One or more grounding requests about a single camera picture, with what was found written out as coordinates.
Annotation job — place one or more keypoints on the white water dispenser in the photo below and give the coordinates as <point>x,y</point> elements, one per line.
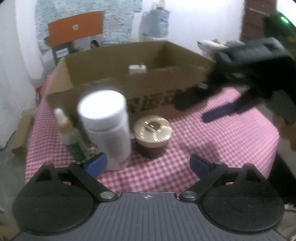
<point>147,38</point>

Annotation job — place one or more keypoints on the gold lidded dark jar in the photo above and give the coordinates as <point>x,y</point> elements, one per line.
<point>151,136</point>

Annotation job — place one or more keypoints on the small cardboard box on floor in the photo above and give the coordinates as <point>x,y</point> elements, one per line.
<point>21,135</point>

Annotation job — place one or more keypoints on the brown cardboard box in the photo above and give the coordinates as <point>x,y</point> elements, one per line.
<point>171,69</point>

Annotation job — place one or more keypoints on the green dropper bottle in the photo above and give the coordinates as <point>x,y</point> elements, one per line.
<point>71,137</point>

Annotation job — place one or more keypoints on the white power adapter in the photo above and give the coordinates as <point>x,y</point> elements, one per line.
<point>137,69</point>

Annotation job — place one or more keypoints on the grey white blanket pile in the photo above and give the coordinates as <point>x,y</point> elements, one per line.
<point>210,47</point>

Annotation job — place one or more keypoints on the orange Philips product box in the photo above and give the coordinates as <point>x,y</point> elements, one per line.
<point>63,33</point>

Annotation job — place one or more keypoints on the white lidded plastic bottle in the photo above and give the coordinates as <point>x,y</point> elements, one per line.
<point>104,117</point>

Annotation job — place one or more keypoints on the white curtain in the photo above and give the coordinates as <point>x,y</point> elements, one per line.
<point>22,67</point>

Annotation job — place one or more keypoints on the brown wooden door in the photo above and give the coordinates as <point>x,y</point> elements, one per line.
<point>252,22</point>

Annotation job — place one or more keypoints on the blue water jug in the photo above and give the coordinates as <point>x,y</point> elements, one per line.
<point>158,23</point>

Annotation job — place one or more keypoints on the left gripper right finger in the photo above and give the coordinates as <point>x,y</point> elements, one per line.
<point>209,175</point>

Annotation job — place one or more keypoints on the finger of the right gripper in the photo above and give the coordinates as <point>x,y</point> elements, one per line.
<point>241,105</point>
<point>191,97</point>

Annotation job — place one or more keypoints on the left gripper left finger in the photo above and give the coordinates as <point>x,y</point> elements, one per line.
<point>86,174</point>

